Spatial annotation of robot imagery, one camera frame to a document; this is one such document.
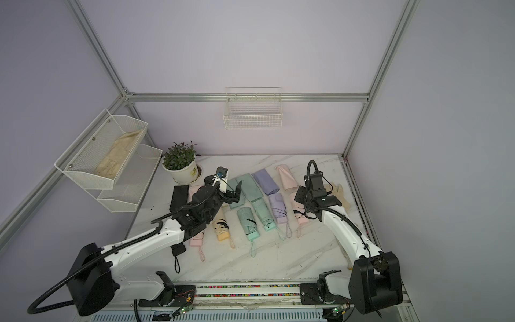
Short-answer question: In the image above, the pink umbrella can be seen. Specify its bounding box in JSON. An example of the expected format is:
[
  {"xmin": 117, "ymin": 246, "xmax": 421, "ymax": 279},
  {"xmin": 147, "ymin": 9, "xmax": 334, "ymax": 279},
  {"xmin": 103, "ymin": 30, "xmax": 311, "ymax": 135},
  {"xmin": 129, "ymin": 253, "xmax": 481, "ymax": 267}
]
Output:
[
  {"xmin": 189, "ymin": 232, "xmax": 206, "ymax": 262},
  {"xmin": 289, "ymin": 192, "xmax": 310, "ymax": 238}
]

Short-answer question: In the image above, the black umbrella sleeve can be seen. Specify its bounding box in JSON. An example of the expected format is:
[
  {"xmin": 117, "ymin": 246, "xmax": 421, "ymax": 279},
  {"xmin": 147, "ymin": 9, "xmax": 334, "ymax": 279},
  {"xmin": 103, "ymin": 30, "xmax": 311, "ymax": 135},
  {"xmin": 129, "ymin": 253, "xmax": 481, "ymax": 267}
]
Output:
[{"xmin": 169, "ymin": 185, "xmax": 189, "ymax": 213}]

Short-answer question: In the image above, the yellow umbrella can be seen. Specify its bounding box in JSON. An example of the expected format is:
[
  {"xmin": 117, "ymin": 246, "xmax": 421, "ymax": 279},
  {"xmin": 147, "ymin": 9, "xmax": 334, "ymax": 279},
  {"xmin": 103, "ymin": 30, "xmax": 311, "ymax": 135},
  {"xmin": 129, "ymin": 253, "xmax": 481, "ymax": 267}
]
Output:
[{"xmin": 212, "ymin": 209, "xmax": 236, "ymax": 249}]

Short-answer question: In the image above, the green umbrella sleeve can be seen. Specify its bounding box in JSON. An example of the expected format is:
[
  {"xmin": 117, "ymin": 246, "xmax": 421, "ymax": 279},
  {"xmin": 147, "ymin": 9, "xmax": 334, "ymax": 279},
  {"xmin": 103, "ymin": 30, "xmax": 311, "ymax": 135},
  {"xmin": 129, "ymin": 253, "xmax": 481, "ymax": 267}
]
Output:
[
  {"xmin": 236, "ymin": 173, "xmax": 263, "ymax": 202},
  {"xmin": 228, "ymin": 178, "xmax": 246, "ymax": 209}
]

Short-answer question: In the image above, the green umbrella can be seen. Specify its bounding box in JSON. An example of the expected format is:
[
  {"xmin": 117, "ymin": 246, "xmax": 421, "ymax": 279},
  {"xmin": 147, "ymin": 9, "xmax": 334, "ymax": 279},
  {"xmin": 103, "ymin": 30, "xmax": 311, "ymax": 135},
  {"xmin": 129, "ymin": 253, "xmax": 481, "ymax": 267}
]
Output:
[
  {"xmin": 237, "ymin": 207, "xmax": 260, "ymax": 258},
  {"xmin": 252, "ymin": 198, "xmax": 285, "ymax": 241}
]

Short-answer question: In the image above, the black umbrella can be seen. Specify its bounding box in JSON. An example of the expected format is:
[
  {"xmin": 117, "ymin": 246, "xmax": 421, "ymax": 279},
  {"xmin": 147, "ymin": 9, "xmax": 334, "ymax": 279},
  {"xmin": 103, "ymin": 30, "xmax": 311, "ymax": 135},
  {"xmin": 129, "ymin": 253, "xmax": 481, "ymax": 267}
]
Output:
[{"xmin": 170, "ymin": 243, "xmax": 186, "ymax": 274}]

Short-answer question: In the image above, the purple umbrella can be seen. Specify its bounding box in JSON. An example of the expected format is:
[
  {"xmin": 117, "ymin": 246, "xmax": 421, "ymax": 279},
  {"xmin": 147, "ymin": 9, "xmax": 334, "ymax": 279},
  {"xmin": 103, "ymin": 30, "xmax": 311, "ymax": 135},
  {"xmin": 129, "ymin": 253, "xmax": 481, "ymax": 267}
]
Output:
[{"xmin": 268, "ymin": 193, "xmax": 292, "ymax": 238}]

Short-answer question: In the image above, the purple umbrella sleeve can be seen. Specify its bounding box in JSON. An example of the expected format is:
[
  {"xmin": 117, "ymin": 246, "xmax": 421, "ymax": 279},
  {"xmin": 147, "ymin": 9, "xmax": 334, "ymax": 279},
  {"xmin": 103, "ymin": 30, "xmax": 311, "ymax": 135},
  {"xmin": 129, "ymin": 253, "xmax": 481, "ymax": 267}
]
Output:
[{"xmin": 252, "ymin": 169, "xmax": 280, "ymax": 196}]

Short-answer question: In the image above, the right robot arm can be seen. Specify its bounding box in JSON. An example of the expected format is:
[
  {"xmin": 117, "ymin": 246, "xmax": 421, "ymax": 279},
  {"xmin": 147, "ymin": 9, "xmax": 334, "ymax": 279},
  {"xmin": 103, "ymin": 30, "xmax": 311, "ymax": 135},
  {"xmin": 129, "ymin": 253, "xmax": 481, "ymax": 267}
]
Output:
[{"xmin": 295, "ymin": 160, "xmax": 404, "ymax": 315}]

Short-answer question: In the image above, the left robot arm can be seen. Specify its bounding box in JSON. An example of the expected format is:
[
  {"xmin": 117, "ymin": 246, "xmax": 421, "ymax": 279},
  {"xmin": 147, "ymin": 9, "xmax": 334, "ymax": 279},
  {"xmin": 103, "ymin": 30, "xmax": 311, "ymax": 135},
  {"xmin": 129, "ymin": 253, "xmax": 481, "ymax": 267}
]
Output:
[{"xmin": 27, "ymin": 167, "xmax": 242, "ymax": 317}]

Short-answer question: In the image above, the cream work glove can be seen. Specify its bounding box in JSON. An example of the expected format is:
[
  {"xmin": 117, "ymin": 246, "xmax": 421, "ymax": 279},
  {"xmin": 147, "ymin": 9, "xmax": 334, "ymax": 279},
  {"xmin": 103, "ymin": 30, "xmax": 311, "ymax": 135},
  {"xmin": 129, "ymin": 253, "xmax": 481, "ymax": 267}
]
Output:
[{"xmin": 325, "ymin": 182, "xmax": 351, "ymax": 214}]

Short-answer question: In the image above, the potted green plant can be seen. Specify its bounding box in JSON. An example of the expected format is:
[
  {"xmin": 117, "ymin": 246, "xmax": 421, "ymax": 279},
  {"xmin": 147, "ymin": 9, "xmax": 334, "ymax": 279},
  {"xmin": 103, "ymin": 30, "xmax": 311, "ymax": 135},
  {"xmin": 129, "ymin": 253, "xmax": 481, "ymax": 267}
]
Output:
[{"xmin": 162, "ymin": 141, "xmax": 200, "ymax": 185}]

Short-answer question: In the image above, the cream glove in shelf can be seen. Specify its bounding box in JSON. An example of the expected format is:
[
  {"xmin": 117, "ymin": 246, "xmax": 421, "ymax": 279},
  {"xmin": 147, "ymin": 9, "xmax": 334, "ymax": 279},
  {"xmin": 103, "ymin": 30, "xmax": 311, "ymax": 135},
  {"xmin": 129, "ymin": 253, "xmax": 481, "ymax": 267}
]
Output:
[{"xmin": 95, "ymin": 130, "xmax": 142, "ymax": 179}]

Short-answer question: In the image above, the white tiered mesh shelf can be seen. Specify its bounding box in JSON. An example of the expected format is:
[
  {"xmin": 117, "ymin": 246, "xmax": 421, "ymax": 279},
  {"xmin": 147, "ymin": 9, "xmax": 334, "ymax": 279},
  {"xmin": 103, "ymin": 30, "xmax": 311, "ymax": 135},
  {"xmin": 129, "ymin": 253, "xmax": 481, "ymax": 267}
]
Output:
[{"xmin": 54, "ymin": 109, "xmax": 162, "ymax": 213}]

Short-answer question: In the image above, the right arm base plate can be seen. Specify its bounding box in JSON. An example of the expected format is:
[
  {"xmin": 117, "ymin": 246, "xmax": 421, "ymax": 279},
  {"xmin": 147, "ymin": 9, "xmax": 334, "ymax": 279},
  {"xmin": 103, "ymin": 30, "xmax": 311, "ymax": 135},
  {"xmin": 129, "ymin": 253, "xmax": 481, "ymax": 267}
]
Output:
[{"xmin": 299, "ymin": 283, "xmax": 352, "ymax": 305}]

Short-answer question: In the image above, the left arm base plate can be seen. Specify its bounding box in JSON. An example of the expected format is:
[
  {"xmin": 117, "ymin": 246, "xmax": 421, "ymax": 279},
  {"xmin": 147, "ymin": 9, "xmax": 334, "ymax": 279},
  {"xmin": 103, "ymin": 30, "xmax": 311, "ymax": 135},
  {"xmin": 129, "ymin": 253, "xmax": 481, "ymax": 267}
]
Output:
[{"xmin": 138, "ymin": 284, "xmax": 197, "ymax": 308}]

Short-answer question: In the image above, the white wire wall basket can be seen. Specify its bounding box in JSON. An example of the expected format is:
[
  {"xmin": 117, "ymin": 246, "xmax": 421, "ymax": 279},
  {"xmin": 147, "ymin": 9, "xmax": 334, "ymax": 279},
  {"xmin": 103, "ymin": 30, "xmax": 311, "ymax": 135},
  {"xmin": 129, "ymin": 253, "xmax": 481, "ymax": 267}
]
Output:
[{"xmin": 223, "ymin": 87, "xmax": 283, "ymax": 130}]

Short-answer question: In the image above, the aluminium rail frame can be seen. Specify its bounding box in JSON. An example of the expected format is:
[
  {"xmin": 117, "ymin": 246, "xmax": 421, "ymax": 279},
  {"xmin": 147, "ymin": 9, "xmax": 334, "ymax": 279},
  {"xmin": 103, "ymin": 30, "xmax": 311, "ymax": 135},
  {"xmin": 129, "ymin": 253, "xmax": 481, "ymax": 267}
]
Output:
[{"xmin": 74, "ymin": 282, "xmax": 419, "ymax": 321}]

